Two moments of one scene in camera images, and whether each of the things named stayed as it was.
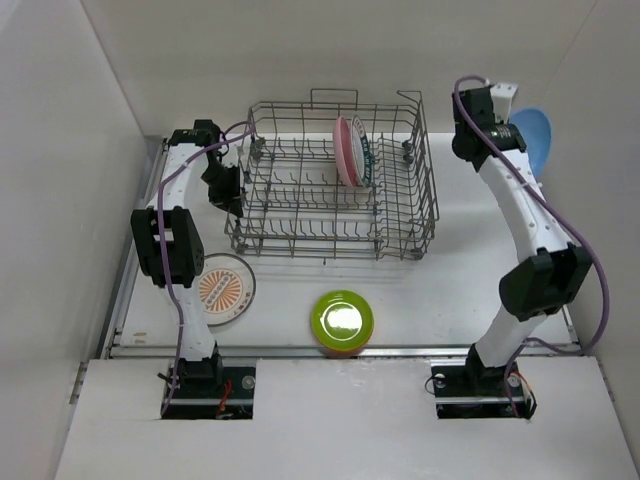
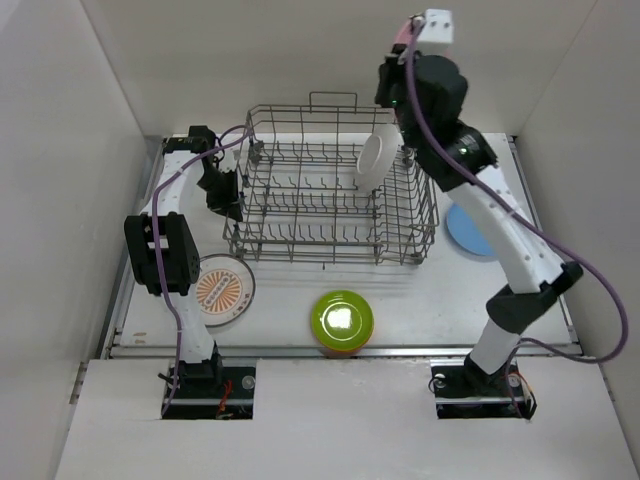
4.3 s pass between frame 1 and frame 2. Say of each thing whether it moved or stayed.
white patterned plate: stayed
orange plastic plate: stayed
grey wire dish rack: stayed
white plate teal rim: moved
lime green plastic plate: stayed
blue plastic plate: moved
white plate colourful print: stayed
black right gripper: moved
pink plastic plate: moved
